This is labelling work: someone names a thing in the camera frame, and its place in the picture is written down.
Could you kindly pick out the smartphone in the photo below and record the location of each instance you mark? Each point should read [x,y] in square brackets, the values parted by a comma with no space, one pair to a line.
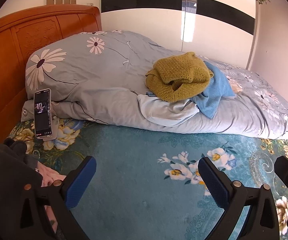
[43,115]

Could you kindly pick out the orange wooden bed frame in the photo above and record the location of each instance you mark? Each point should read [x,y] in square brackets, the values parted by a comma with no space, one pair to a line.
[13,55]

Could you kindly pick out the white wardrobe with black stripe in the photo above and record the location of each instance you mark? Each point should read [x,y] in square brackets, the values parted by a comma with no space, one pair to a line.
[146,17]

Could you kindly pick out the white phone stand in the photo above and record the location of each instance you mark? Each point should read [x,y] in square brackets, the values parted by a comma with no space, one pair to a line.
[55,127]

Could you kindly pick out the light blue garment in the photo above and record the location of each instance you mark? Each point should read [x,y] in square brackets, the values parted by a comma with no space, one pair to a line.
[164,110]

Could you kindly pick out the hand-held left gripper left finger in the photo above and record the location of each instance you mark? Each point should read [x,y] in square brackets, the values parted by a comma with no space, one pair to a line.
[81,180]

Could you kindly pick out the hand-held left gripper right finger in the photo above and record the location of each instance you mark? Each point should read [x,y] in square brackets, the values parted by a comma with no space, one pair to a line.
[212,185]

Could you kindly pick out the dark fleece cloth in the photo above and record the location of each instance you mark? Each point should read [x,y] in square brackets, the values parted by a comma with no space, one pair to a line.
[13,155]

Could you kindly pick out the olive green knit sweater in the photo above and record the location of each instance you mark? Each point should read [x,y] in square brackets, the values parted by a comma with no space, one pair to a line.
[179,75]

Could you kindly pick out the pale blue daisy print duvet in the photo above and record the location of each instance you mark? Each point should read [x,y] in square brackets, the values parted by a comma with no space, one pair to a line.
[96,80]

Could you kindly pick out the teal floral bed sheet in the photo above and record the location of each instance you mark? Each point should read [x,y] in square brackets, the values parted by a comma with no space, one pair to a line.
[134,167]

